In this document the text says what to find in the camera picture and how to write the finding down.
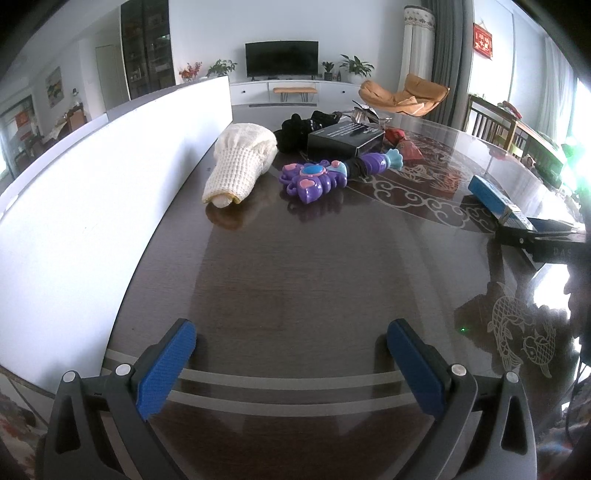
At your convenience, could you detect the large white storage box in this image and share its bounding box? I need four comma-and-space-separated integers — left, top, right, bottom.
1, 77, 232, 393

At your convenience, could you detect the cream knitted hat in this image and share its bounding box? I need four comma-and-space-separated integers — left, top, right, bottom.
202, 123, 279, 209

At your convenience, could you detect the dark glass display cabinet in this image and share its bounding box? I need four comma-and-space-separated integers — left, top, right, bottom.
120, 0, 175, 100

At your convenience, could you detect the orange lounge chair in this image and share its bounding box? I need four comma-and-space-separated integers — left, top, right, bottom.
359, 74, 450, 117

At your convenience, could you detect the green potted plant right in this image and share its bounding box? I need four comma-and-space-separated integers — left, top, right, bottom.
341, 54, 375, 85

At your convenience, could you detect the purple toy wand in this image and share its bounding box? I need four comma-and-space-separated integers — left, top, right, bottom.
280, 149, 404, 204

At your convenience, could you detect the small wooden bench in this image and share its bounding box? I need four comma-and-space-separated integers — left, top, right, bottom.
273, 87, 318, 103

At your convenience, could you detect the red wall hanging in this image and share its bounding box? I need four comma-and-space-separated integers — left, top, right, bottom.
473, 23, 493, 60

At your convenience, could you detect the wooden dining chair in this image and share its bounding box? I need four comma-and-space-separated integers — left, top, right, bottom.
463, 95, 518, 151

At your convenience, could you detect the green potted plant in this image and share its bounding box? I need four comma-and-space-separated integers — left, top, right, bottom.
341, 54, 375, 85
206, 59, 238, 78

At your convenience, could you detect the white TV cabinet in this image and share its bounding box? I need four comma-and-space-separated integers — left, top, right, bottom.
230, 80, 362, 105

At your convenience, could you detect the black rectangular box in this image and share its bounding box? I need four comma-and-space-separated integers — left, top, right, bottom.
307, 122, 385, 161

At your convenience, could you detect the green potted plant left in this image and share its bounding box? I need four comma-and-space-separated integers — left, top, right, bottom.
206, 59, 238, 78

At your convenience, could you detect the black knitted item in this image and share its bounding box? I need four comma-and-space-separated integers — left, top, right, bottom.
273, 110, 342, 155

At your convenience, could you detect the framed wall painting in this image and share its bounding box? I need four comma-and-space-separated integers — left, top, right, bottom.
45, 66, 64, 108

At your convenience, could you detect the red flower vase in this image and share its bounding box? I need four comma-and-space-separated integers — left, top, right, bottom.
178, 62, 202, 83

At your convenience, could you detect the black flat television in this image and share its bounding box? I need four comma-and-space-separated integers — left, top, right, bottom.
245, 41, 320, 78

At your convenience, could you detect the white standing air conditioner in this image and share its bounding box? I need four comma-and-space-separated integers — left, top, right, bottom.
399, 6, 436, 90

